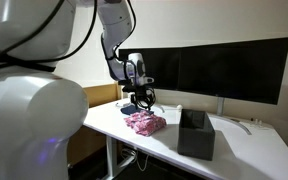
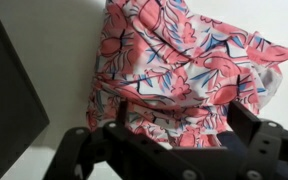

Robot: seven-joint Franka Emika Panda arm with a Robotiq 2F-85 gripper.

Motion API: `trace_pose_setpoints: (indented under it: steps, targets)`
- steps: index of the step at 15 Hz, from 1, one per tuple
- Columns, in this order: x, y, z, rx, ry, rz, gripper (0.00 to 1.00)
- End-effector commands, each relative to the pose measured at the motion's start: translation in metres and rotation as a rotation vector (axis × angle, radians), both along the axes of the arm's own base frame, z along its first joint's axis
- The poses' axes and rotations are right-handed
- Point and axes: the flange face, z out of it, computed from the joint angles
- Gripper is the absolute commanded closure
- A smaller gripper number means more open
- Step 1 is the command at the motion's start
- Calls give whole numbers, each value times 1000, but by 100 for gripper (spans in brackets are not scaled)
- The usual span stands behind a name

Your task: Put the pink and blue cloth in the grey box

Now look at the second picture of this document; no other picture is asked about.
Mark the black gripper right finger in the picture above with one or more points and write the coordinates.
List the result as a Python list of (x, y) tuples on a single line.
[(267, 146)]

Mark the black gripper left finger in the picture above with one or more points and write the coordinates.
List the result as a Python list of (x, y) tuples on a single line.
[(134, 153)]

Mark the pink and blue floral cloth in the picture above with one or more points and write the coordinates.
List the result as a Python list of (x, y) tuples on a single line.
[(170, 60)]

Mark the grey rectangular box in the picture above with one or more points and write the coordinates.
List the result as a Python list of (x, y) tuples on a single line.
[(7, 100)]

